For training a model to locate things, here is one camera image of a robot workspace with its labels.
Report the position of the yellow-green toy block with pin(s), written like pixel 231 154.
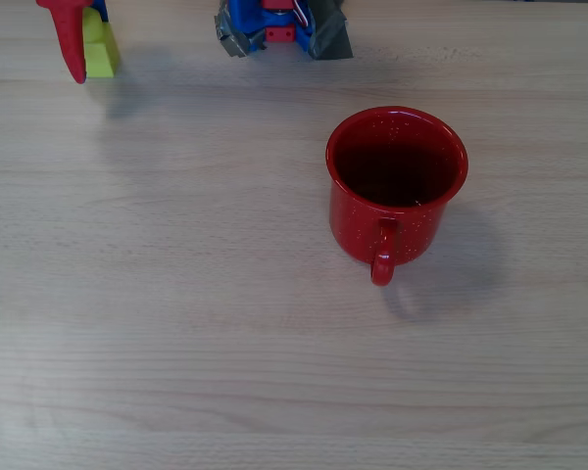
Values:
pixel 103 56

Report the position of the red speckled enamel mug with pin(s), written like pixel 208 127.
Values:
pixel 397 196

